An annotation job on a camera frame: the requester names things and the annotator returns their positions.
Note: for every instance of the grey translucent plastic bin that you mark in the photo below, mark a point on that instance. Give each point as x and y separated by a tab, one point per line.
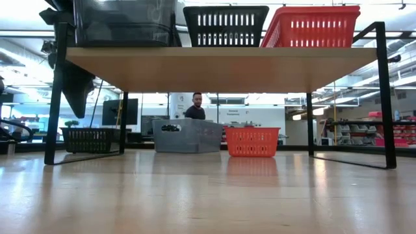
187	136
123	35
123	16

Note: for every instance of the black slotted plastic basket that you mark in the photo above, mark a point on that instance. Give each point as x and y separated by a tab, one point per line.
224	44
224	9
91	140

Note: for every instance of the orange slotted plastic basket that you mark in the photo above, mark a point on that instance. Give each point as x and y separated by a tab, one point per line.
312	32
312	9
252	141

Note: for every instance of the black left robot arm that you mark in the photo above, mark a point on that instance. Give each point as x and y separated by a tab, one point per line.
78	87

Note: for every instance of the wooden shelf black metal legs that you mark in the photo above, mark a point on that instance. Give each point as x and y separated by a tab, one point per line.
221	68

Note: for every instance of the small green plant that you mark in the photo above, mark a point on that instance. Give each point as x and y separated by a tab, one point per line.
71	123

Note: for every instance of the black monitor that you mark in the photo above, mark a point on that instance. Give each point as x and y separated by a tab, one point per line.
120	112

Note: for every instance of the person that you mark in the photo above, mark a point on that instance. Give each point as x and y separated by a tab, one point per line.
195	112

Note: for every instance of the storage rack with bins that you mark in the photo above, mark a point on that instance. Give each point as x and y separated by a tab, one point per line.
357	128

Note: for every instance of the black metal table frame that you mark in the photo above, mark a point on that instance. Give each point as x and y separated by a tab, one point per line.
351	150

